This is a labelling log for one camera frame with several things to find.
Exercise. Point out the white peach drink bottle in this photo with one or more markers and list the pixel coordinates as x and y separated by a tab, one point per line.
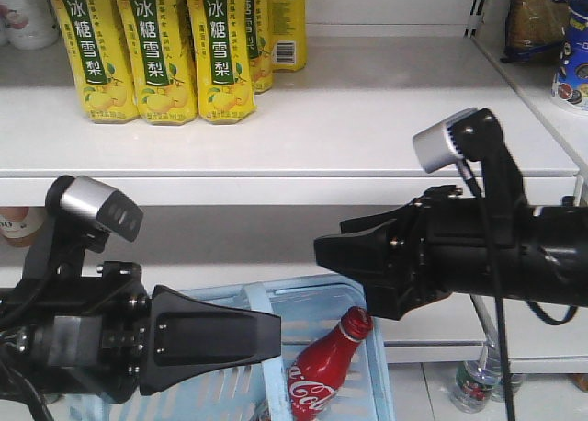
30	24

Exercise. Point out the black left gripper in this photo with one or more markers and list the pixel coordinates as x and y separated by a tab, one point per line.
86	334

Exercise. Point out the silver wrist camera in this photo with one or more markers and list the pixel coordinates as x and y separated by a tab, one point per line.
435	147
102	206

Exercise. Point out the red coca-cola aluminium bottle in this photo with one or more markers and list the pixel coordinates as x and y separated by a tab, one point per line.
318	372

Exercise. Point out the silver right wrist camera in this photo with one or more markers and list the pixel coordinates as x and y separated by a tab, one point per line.
435	147

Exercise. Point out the blue cookie cup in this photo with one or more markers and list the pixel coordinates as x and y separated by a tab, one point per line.
569	84

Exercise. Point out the clear water bottle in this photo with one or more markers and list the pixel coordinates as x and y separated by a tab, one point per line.
475	380

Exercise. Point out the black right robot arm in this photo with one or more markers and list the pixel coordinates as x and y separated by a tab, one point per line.
491	243

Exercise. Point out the brown cracker packet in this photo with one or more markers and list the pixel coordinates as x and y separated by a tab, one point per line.
534	29

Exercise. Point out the light blue plastic basket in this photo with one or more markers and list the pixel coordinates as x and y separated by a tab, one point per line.
309	308

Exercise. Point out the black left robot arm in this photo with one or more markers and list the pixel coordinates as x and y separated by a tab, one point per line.
57	254

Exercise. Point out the orange C100 juice bottle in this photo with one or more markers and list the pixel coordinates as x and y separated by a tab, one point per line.
20	226

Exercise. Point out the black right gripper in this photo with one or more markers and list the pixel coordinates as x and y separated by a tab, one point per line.
415	255

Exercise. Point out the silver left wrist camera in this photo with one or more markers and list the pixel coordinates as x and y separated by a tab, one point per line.
102	206

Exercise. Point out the yellow pear drink bottle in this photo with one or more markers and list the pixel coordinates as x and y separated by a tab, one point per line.
162	61
225	92
97	52
258	41
288	34

